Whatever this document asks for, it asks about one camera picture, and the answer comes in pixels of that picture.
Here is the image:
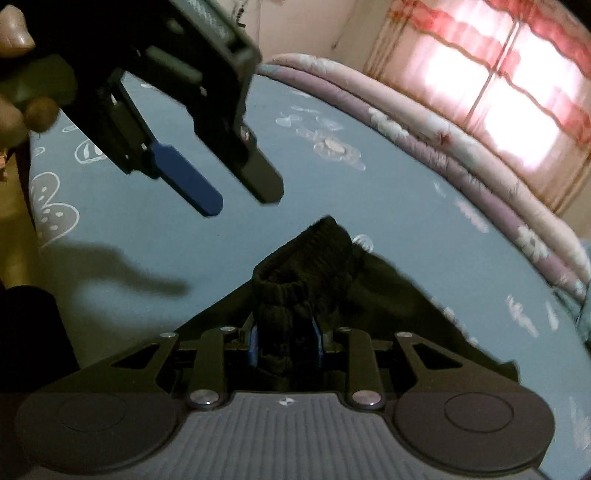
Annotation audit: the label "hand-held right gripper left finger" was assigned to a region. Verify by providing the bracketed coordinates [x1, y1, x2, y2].
[88, 324, 259, 410]

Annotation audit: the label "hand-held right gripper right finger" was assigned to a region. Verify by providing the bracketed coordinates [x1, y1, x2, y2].
[311, 318, 490, 411]

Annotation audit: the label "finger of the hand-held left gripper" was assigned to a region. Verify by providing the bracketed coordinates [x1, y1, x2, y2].
[222, 124, 284, 206]
[152, 142, 225, 217]

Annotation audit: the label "black pants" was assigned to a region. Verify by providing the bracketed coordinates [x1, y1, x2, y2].
[175, 215, 520, 393]

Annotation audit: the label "person's left hand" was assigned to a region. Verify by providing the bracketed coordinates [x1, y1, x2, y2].
[0, 4, 59, 151]

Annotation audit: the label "bed with blue floral sheet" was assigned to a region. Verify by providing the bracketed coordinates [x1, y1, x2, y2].
[28, 65, 591, 480]

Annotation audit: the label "folded floral quilt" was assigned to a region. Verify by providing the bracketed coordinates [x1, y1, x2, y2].
[256, 53, 591, 296]

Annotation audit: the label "pink checked curtain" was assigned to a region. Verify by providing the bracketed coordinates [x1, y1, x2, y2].
[365, 0, 591, 213]

